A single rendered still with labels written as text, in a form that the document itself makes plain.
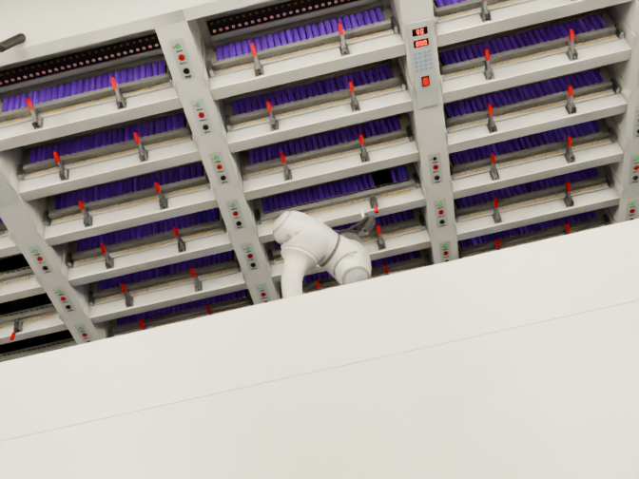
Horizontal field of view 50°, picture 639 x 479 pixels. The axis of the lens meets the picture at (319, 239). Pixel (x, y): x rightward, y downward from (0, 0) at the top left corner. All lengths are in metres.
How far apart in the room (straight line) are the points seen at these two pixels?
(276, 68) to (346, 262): 0.67
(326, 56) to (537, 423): 1.58
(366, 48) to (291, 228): 0.65
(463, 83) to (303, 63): 0.52
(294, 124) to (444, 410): 1.58
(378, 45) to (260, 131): 0.46
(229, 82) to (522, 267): 1.41
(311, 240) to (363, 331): 0.95
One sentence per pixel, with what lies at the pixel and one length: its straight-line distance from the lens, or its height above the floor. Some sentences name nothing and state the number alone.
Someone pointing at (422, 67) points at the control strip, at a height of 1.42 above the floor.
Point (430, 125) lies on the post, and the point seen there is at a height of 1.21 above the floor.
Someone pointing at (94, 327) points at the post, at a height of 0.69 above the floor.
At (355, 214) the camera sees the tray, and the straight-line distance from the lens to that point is 2.40.
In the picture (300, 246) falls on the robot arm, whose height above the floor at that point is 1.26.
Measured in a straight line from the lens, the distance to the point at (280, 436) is 0.77.
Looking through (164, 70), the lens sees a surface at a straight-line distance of 2.24.
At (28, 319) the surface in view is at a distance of 2.82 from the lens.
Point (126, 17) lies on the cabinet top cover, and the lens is 2.13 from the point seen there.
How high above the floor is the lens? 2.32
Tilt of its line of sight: 37 degrees down
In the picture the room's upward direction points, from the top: 15 degrees counter-clockwise
